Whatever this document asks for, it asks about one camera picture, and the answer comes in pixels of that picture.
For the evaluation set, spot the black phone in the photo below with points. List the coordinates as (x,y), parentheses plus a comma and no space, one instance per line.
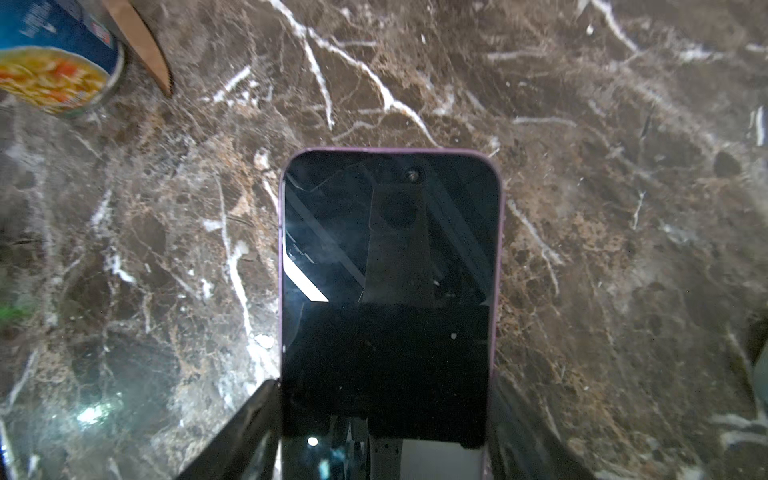
(388,297)

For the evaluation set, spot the blue drink can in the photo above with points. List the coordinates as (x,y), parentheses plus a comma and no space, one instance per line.
(57,57)

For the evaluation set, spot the brown wooden stick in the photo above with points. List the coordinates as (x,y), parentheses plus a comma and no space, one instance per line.
(142,42)

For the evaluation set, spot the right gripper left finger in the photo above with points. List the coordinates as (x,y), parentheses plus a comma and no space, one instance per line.
(246,447)

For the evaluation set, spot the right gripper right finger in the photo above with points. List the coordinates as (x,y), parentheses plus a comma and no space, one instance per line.
(521,445)

